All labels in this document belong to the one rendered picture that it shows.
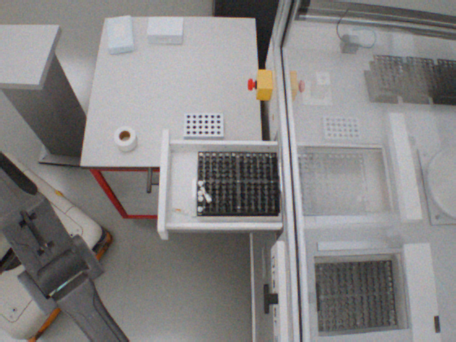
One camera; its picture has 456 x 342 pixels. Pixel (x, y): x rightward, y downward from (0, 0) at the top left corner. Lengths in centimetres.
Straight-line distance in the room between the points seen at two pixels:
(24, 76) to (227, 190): 87
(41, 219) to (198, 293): 144
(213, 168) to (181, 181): 10
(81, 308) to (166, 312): 136
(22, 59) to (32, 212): 113
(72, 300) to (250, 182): 66
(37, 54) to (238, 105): 78
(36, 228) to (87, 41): 213
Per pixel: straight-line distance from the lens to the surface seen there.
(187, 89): 141
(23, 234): 57
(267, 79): 127
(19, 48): 169
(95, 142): 136
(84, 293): 60
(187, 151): 121
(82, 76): 248
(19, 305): 183
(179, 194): 117
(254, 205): 110
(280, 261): 104
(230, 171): 112
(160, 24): 153
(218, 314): 194
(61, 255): 59
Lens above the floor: 194
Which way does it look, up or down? 68 degrees down
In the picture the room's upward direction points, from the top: 10 degrees clockwise
